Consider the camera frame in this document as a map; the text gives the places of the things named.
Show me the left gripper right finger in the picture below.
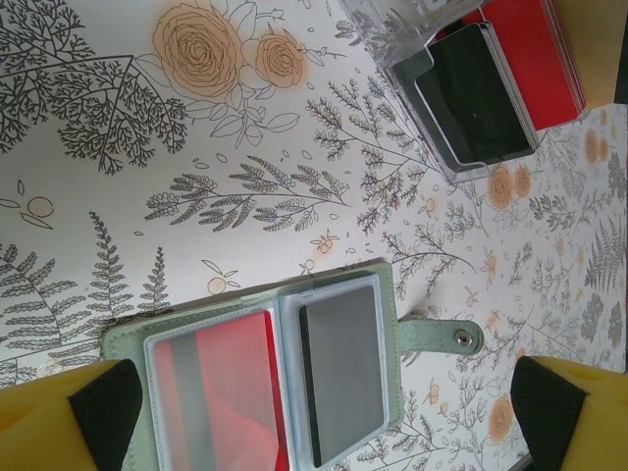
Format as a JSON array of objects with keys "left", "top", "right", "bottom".
[{"left": 511, "top": 355, "right": 628, "bottom": 471}]

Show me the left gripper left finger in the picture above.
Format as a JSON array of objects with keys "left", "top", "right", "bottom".
[{"left": 0, "top": 357, "right": 151, "bottom": 471}]

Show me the mint green card holder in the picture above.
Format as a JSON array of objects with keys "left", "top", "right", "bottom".
[{"left": 101, "top": 261, "right": 485, "bottom": 471}]

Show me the red credit card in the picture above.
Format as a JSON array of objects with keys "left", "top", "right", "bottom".
[{"left": 154, "top": 311, "right": 287, "bottom": 471}]

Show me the dark grey credit card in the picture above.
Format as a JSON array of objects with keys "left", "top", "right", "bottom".
[{"left": 296, "top": 284, "right": 388, "bottom": 467}]

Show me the clear acrylic card stand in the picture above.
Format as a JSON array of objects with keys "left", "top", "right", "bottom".
[{"left": 342, "top": 0, "right": 588, "bottom": 186}]

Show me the black card stack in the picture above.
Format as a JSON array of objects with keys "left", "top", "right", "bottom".
[{"left": 413, "top": 22, "right": 544, "bottom": 167}]

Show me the red card stack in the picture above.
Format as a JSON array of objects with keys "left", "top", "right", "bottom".
[{"left": 458, "top": 0, "right": 589, "bottom": 132}]

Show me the beige card stack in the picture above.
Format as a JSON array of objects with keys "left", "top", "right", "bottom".
[{"left": 549, "top": 0, "right": 628, "bottom": 107}]

